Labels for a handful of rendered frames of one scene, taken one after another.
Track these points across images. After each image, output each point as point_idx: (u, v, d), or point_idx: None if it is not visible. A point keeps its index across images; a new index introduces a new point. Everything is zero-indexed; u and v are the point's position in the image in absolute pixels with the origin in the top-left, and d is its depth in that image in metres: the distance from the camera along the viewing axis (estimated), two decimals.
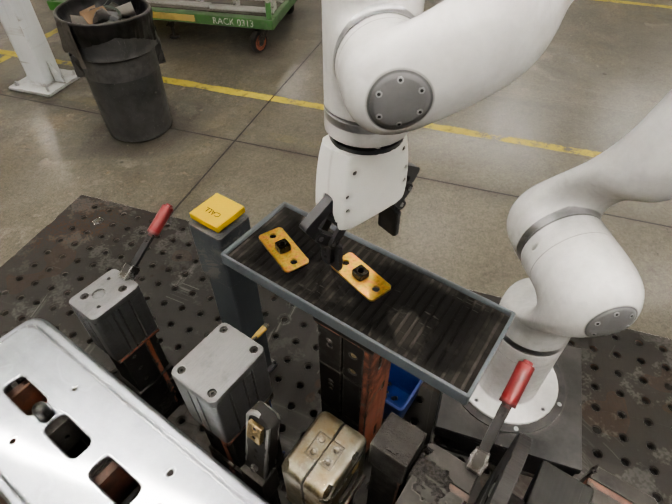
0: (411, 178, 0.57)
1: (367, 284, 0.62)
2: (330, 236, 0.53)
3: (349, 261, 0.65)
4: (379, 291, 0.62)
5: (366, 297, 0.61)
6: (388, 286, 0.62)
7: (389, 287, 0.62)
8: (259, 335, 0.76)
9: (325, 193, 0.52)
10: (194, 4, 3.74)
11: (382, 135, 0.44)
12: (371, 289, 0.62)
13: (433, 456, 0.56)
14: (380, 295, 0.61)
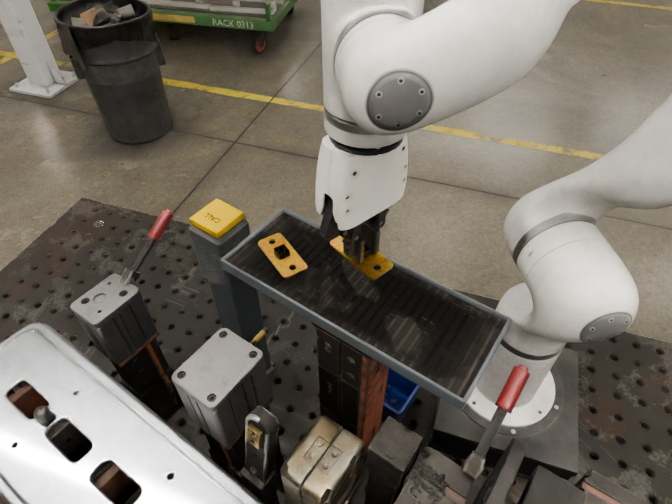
0: None
1: (368, 262, 0.59)
2: (353, 230, 0.55)
3: None
4: (380, 269, 0.59)
5: (367, 275, 0.58)
6: (390, 264, 0.59)
7: (391, 265, 0.59)
8: (258, 339, 0.77)
9: (325, 193, 0.52)
10: (194, 6, 3.74)
11: (382, 135, 0.44)
12: (372, 267, 0.59)
13: (430, 460, 0.57)
14: (382, 273, 0.58)
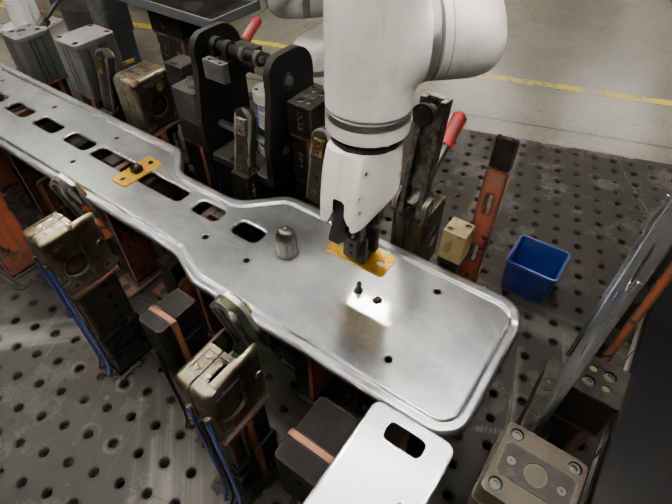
0: None
1: (371, 261, 0.60)
2: (358, 231, 0.55)
3: (344, 242, 0.62)
4: (385, 265, 0.59)
5: (374, 274, 0.58)
6: (392, 258, 0.60)
7: (394, 259, 0.60)
8: (128, 61, 1.15)
9: (331, 199, 0.51)
10: None
11: (394, 132, 0.44)
12: (376, 264, 0.59)
13: None
14: (388, 268, 0.59)
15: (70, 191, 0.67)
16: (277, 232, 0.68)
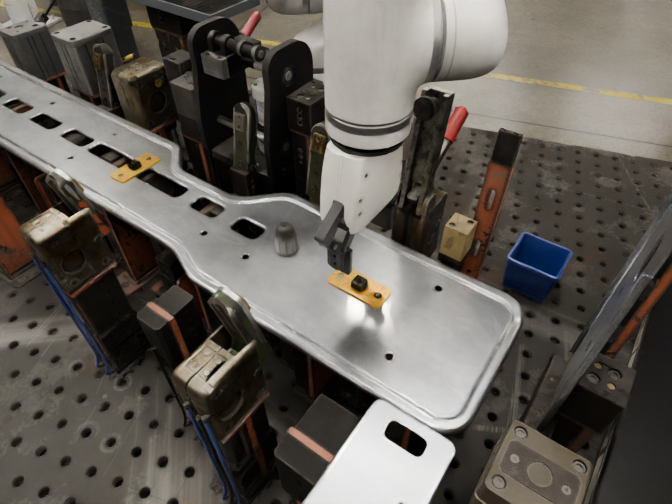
0: None
1: (368, 292, 0.64)
2: (341, 242, 0.52)
3: (344, 273, 0.66)
4: (381, 297, 0.63)
5: (372, 305, 0.62)
6: (388, 290, 0.64)
7: (390, 291, 0.64)
8: (127, 58, 1.14)
9: (331, 200, 0.51)
10: None
11: (394, 134, 0.44)
12: (374, 296, 0.63)
13: None
14: (384, 300, 0.63)
15: (67, 186, 0.66)
16: (276, 228, 0.67)
